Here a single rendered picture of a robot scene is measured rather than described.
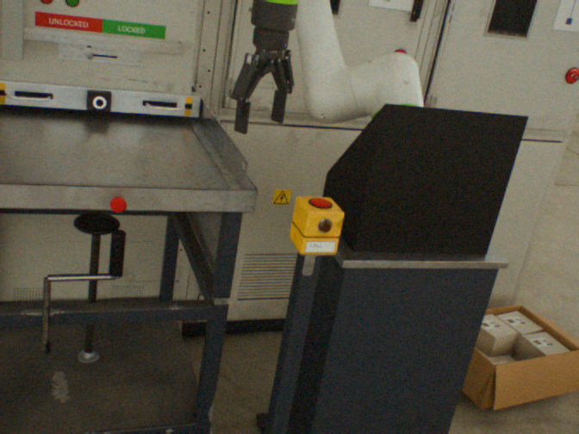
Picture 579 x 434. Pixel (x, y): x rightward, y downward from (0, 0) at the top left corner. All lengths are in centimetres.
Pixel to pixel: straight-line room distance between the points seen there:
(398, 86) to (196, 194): 55
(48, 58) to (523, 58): 157
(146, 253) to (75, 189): 89
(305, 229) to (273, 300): 119
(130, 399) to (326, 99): 95
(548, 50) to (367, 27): 70
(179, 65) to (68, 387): 91
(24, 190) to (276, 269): 121
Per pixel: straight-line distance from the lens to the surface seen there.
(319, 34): 183
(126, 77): 198
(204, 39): 220
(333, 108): 179
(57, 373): 212
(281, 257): 251
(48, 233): 234
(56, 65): 196
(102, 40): 191
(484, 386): 255
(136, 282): 245
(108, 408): 200
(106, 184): 156
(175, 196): 158
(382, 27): 235
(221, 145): 180
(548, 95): 277
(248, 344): 260
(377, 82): 177
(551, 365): 268
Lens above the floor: 144
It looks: 23 degrees down
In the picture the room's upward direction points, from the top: 10 degrees clockwise
